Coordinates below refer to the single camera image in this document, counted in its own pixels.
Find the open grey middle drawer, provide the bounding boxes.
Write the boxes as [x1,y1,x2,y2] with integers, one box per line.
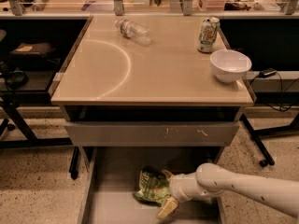
[77,147,226,224]

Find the green jalapeno chip bag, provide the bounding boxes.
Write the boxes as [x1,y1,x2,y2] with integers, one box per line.
[133,166,170,206]

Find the black table leg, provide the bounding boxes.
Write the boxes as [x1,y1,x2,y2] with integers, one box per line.
[240,115,275,167]

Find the grey drawer cabinet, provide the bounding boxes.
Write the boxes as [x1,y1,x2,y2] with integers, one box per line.
[50,14,254,224]

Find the clear plastic water bottle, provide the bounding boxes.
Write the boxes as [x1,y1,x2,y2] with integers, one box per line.
[115,19,151,46]

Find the black power adapter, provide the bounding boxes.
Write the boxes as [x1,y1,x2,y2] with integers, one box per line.
[259,68,277,78]

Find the black bag on shelf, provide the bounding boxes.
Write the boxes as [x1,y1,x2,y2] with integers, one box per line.
[9,43,56,59]

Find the white bowl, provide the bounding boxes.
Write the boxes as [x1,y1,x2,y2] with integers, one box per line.
[209,49,252,83]

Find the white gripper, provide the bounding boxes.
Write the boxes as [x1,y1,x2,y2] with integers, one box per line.
[157,170,214,219]

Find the black headphones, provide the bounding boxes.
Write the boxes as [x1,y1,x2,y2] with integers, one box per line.
[5,70,28,90]

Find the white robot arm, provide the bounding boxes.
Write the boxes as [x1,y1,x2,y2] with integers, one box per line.
[157,163,299,218]

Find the green white soda can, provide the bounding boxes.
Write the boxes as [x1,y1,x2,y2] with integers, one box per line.
[197,17,220,53]

